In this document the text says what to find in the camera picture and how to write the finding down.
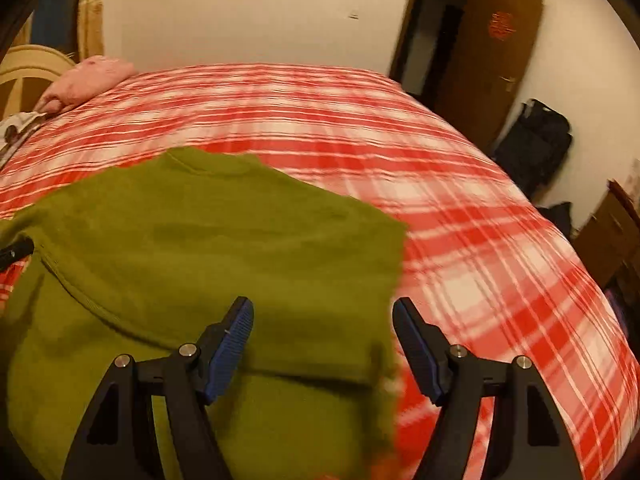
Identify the dark wooden door frame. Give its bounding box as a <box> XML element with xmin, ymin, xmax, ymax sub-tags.
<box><xmin>389</xmin><ymin>0</ymin><xmax>486</xmax><ymax>106</ymax></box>

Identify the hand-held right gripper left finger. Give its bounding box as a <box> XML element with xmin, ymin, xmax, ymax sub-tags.
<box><xmin>61</xmin><ymin>296</ymin><xmax>256</xmax><ymax>480</ymax></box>

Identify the cream wooden board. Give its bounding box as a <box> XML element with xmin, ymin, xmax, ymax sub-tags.
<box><xmin>75</xmin><ymin>0</ymin><xmax>107</xmax><ymax>61</ymax></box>

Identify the brown wooden door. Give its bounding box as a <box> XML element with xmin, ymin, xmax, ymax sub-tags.
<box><xmin>434</xmin><ymin>0</ymin><xmax>545</xmax><ymax>153</ymax></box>

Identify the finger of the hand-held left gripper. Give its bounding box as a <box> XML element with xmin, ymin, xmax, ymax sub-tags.
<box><xmin>0</xmin><ymin>238</ymin><xmax>35</xmax><ymax>271</ymax></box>

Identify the cream wooden headboard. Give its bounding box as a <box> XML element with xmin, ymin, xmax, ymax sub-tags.
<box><xmin>0</xmin><ymin>44</ymin><xmax>76</xmax><ymax>116</ymax></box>

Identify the red plaid blanket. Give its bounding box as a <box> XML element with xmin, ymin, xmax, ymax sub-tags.
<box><xmin>0</xmin><ymin>62</ymin><xmax>633</xmax><ymax>480</ymax></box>

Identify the white printed cloth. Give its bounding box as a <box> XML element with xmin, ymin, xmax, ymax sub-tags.
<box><xmin>0</xmin><ymin>110</ymin><xmax>48</xmax><ymax>168</ymax></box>

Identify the pink pillow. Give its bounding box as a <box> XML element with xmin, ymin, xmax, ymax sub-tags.
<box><xmin>37</xmin><ymin>56</ymin><xmax>136</xmax><ymax>113</ymax></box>

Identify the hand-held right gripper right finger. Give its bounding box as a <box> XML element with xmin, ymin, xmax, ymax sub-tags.
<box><xmin>392</xmin><ymin>297</ymin><xmax>584</xmax><ymax>480</ymax></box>

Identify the dark cloth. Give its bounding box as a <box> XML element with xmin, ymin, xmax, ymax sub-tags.
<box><xmin>537</xmin><ymin>201</ymin><xmax>573</xmax><ymax>236</ymax></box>

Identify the green striped knit sweater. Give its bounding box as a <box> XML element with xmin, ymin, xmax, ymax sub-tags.
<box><xmin>0</xmin><ymin>147</ymin><xmax>408</xmax><ymax>480</ymax></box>

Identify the red door decoration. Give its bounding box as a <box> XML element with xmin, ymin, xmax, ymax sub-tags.
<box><xmin>490</xmin><ymin>10</ymin><xmax>514</xmax><ymax>41</ymax></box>

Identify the brown wooden cabinet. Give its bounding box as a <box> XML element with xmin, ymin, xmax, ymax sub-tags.
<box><xmin>572</xmin><ymin>180</ymin><xmax>640</xmax><ymax>291</ymax></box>

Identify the black bag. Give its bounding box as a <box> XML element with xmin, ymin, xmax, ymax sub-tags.
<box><xmin>492</xmin><ymin>99</ymin><xmax>573</xmax><ymax>201</ymax></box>

